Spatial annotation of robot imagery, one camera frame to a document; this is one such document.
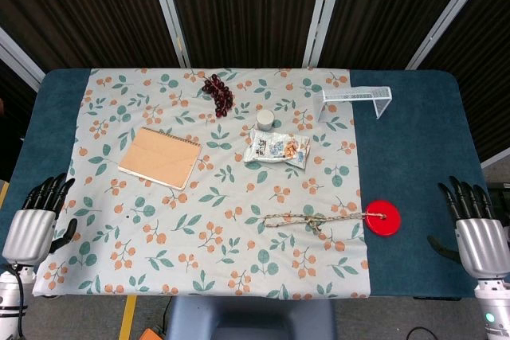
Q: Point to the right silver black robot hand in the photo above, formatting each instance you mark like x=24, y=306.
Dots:
x=480, y=242

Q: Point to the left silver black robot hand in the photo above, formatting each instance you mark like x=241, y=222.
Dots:
x=30, y=230

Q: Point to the red disc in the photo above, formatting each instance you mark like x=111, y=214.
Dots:
x=383, y=218

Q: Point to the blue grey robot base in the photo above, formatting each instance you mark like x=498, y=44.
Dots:
x=251, y=318

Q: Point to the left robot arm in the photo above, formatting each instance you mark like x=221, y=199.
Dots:
x=11, y=300

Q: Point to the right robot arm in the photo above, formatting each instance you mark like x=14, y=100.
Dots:
x=492, y=308

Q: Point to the teal table mat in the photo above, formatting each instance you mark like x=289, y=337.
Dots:
x=410, y=180

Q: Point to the kraft spiral notebook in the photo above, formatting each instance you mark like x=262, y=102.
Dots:
x=161, y=157

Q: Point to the orange object on floor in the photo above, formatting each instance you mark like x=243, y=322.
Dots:
x=149, y=335

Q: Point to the floral patterned tablecloth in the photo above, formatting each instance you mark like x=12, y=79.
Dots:
x=215, y=196

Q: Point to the white snack packet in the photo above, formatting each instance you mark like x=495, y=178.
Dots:
x=277, y=150

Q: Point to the dark red grape bunch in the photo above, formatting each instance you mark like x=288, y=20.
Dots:
x=219, y=95

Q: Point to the small white cylinder cup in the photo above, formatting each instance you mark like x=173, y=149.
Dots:
x=265, y=119

